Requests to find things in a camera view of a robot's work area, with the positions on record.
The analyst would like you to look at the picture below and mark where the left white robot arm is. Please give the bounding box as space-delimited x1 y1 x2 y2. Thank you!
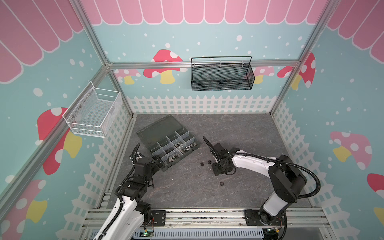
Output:
94 154 164 240

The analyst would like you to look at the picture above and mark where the dark green compartment organizer box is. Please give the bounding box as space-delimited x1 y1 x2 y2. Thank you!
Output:
137 115 200 171

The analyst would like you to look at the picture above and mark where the white wire mesh basket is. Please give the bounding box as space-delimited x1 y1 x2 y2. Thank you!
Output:
63 82 123 138

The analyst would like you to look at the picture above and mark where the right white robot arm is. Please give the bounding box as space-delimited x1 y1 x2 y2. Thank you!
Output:
208 144 321 226

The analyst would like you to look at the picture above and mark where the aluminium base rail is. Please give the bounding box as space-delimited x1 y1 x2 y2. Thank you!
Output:
82 208 330 229

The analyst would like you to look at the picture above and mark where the black wire mesh basket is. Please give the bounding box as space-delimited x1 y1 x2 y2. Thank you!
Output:
191 56 256 92

